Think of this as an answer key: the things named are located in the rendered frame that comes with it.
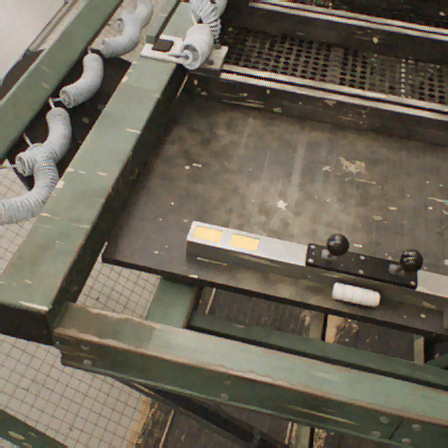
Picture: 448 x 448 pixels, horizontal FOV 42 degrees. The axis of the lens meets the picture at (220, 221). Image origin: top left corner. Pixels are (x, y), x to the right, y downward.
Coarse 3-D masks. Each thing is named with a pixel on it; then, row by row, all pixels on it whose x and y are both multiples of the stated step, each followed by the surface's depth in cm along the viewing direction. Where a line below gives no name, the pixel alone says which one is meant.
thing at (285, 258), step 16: (192, 224) 110; (192, 240) 107; (224, 240) 108; (272, 240) 109; (208, 256) 109; (224, 256) 108; (240, 256) 107; (256, 256) 106; (272, 256) 106; (288, 256) 107; (304, 256) 107; (272, 272) 109; (288, 272) 108; (304, 272) 107; (320, 272) 106; (368, 288) 106; (384, 288) 105; (400, 288) 104; (416, 288) 104; (432, 288) 104; (416, 304) 106; (432, 304) 105
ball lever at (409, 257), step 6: (408, 252) 94; (414, 252) 93; (402, 258) 94; (408, 258) 93; (414, 258) 93; (420, 258) 93; (402, 264) 94; (408, 264) 93; (414, 264) 93; (420, 264) 93; (390, 270) 104; (396, 270) 102; (402, 270) 101; (408, 270) 94; (414, 270) 93; (402, 276) 104
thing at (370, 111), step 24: (192, 0) 131; (216, 24) 132; (144, 48) 138; (216, 48) 141; (192, 72) 140; (216, 72) 139; (240, 72) 141; (264, 72) 142; (216, 96) 143; (240, 96) 142; (264, 96) 140; (288, 96) 139; (312, 96) 137; (336, 96) 137; (360, 96) 139; (384, 96) 139; (336, 120) 140; (360, 120) 139; (384, 120) 138; (408, 120) 136; (432, 120) 135
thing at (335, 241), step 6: (336, 234) 95; (342, 234) 95; (330, 240) 95; (336, 240) 94; (342, 240) 94; (348, 240) 95; (330, 246) 95; (336, 246) 94; (342, 246) 94; (348, 246) 95; (324, 252) 105; (330, 252) 95; (336, 252) 94; (342, 252) 94; (324, 258) 105; (330, 258) 105
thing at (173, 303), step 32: (288, 0) 193; (256, 32) 176; (256, 64) 164; (160, 288) 109; (192, 288) 109; (160, 320) 104; (192, 320) 106; (224, 320) 107; (288, 352) 105; (320, 352) 104; (352, 352) 105
